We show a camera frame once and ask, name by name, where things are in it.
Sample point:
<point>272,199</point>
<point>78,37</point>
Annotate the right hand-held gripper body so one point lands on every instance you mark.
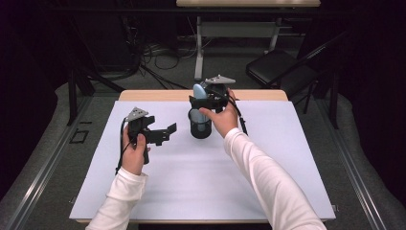
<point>217,96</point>

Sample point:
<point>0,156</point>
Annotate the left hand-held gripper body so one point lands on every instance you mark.
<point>140,127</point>

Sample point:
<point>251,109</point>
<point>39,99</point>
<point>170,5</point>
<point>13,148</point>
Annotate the light blue hairbrush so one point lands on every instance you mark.
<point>200,92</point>

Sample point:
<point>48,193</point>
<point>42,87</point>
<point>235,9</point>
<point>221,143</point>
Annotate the black mesh pen cup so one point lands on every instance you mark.
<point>200,127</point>

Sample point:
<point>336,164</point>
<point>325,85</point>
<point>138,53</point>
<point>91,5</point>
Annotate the person's right hand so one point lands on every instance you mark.
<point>226,119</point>

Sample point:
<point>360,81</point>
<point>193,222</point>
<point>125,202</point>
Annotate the person's left hand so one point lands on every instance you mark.
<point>132,156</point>

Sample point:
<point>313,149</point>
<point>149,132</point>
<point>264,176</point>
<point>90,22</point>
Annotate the white table mat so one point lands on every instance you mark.
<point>198,172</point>

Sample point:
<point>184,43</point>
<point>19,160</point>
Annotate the black folding chair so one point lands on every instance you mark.
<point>281,70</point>

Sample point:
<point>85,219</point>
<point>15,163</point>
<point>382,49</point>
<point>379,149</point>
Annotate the black metal stand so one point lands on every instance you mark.
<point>79,92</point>

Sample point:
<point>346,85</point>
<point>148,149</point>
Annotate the black floor outlet frame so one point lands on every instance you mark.
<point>78,136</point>

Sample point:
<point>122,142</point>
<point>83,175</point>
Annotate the white metal-frame desk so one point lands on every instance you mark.
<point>236,30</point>

